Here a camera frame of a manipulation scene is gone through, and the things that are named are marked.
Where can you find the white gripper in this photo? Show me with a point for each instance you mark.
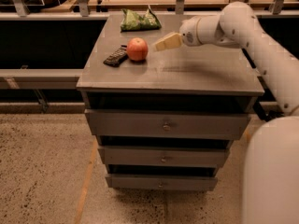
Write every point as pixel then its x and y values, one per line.
pixel 188 34

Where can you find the red apple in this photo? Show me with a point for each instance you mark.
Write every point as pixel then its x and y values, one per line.
pixel 137 49

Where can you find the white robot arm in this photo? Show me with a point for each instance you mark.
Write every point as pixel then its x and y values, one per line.
pixel 271 169

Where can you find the black rxbar chocolate bar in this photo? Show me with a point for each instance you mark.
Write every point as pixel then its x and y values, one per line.
pixel 117 57

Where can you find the green chip bag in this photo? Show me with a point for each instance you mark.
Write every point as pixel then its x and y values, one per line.
pixel 132 21

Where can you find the grey drawer cabinet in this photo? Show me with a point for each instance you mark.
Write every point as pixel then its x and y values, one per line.
pixel 223 80

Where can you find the top grey drawer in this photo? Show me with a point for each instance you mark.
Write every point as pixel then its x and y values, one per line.
pixel 166 125

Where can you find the grey drawer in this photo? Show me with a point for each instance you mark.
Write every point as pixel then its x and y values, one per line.
pixel 166 125
pixel 157 156
pixel 164 182

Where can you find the black office chair base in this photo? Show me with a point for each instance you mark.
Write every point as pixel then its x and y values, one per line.
pixel 260 112

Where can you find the middle grey drawer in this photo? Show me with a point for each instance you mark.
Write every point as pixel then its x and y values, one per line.
pixel 157 156

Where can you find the bottom grey drawer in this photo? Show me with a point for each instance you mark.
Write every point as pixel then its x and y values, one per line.
pixel 164 182

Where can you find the metal railing frame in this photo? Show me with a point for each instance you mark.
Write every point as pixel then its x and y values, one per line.
pixel 64 79

